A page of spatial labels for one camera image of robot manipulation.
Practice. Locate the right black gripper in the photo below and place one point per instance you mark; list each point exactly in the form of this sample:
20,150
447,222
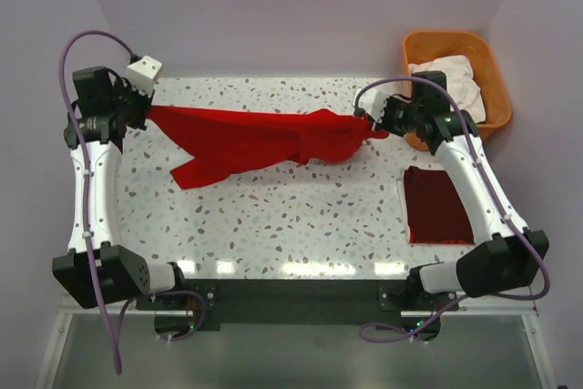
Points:
384,126

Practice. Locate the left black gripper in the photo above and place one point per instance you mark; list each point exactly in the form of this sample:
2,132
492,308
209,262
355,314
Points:
122,87

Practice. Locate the bright red t shirt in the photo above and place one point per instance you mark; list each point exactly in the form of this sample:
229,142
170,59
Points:
223,142

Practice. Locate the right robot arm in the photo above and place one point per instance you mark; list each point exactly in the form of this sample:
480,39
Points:
508,254

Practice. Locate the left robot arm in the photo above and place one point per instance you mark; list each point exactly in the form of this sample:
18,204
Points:
97,268

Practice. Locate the white folded t shirt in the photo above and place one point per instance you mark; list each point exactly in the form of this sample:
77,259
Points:
403,206

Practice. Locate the white crumpled t shirt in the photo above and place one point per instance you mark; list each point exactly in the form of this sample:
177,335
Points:
460,83

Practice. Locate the orange plastic basket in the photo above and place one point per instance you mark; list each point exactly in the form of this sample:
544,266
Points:
426,45

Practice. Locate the dark red folded t shirt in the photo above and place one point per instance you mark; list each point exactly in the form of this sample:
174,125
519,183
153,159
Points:
434,211

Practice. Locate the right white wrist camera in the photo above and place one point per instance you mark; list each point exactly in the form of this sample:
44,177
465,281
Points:
370,105

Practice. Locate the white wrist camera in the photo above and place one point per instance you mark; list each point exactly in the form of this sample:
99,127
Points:
370,105
143,73

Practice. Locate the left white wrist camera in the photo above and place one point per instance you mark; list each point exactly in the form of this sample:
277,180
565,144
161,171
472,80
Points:
143,73

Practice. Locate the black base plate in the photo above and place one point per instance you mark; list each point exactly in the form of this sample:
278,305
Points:
292,302

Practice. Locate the aluminium rail frame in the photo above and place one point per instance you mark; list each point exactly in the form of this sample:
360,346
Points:
487,343

